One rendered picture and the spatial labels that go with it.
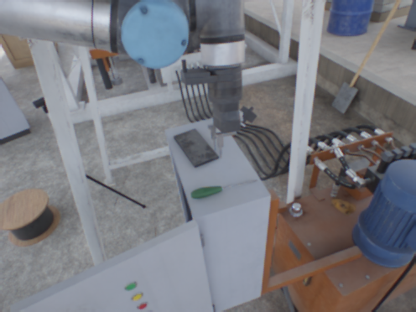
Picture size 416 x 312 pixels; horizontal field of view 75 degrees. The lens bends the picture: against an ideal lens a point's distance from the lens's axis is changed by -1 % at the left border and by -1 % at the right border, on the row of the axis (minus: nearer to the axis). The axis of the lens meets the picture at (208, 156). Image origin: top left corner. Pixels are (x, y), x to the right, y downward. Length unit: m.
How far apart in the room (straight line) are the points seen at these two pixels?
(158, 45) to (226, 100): 0.22
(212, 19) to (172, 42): 0.16
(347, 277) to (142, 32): 1.23
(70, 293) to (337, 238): 1.15
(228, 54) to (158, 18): 0.20
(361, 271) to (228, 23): 1.16
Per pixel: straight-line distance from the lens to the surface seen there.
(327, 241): 1.44
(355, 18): 4.83
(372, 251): 1.45
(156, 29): 0.40
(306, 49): 1.17
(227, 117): 0.59
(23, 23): 0.45
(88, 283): 0.68
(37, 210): 2.48
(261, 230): 0.81
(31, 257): 2.54
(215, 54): 0.56
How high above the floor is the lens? 1.78
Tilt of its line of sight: 40 degrees down
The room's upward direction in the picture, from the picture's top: 6 degrees counter-clockwise
